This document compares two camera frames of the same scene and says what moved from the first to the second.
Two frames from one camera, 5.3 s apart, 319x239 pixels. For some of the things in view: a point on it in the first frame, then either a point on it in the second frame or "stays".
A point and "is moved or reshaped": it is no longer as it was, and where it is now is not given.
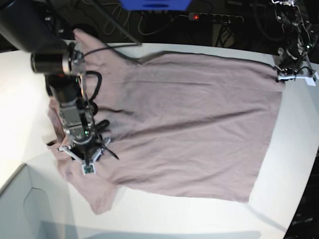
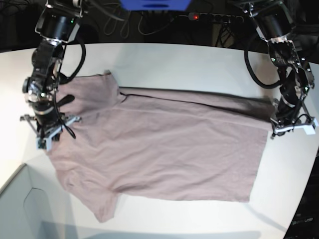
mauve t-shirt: x=192 y=125 is moved or reshaped
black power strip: x=216 y=17 stays
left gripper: x=87 y=152 to x=48 y=130
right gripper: x=294 y=69 to x=288 y=124
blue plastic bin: x=153 y=5 stays
